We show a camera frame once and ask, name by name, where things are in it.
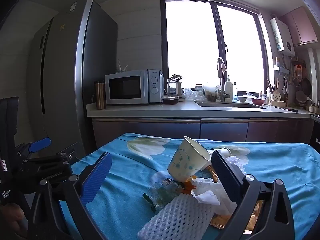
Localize person's left hand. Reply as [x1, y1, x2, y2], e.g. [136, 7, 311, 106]
[0, 202, 29, 239]

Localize copper travel tumbler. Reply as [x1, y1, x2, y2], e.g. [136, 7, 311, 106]
[94, 80, 106, 110]

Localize paper cup blue dots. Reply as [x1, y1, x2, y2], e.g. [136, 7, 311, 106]
[167, 136, 212, 182]

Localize white foam fruit net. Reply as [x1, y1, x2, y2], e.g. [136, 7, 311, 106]
[137, 196, 215, 240]

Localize white tissue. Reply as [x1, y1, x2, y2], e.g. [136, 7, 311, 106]
[191, 177, 238, 217]

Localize glass kettle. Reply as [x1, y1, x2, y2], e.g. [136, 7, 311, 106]
[167, 74, 183, 96]

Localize kitchen sink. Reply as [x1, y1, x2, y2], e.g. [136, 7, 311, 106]
[194, 101, 267, 109]

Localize orange peel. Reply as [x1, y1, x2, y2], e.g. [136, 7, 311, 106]
[180, 176, 198, 195]

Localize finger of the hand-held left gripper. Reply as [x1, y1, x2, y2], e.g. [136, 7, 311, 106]
[15, 137, 52, 160]
[27, 142, 80, 167]

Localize black oven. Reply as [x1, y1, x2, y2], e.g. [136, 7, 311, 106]
[310, 115, 320, 153]

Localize dark framed window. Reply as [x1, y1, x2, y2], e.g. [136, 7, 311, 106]
[160, 0, 275, 100]

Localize white soap bottle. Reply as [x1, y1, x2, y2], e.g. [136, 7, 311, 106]
[224, 75, 234, 102]

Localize clear wrapper green edge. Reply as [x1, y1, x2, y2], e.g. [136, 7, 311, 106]
[142, 171, 185, 214]

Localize dark round food container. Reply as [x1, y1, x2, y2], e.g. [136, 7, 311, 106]
[162, 95, 180, 105]

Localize blue floral cloth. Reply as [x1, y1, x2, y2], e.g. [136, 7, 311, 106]
[60, 133, 320, 240]

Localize kitchen counter with cabinets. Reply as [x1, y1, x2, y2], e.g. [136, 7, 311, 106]
[86, 101, 320, 150]

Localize white lacy wrapper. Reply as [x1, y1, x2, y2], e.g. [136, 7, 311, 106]
[226, 156, 247, 175]

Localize metal kitchen faucet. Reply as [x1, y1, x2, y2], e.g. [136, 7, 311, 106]
[217, 57, 230, 102]

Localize clear plastic bag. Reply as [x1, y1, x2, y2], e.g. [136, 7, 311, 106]
[183, 88, 205, 102]

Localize grey refrigerator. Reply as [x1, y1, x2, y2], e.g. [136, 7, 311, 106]
[26, 0, 118, 155]

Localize rag on faucet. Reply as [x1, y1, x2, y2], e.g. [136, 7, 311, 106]
[217, 57, 227, 78]

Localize utensil holder with utensils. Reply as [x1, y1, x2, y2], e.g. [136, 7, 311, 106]
[265, 77, 275, 101]

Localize white microwave oven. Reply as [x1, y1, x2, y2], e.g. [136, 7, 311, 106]
[104, 69, 165, 105]

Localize plastic covered bowl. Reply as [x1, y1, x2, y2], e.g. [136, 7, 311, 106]
[202, 84, 222, 102]

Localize hanging frying pan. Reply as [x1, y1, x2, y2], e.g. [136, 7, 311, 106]
[301, 77, 312, 95]

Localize white water heater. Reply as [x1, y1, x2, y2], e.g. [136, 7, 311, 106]
[269, 17, 295, 55]

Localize small white ornament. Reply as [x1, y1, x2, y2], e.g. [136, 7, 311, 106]
[115, 60, 128, 73]

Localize pink wall cabinet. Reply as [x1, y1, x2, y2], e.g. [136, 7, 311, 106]
[279, 6, 318, 47]

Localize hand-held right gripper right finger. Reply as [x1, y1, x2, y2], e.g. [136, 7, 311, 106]
[211, 149, 295, 240]

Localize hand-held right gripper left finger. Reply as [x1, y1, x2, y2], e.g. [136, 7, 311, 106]
[29, 151, 113, 240]

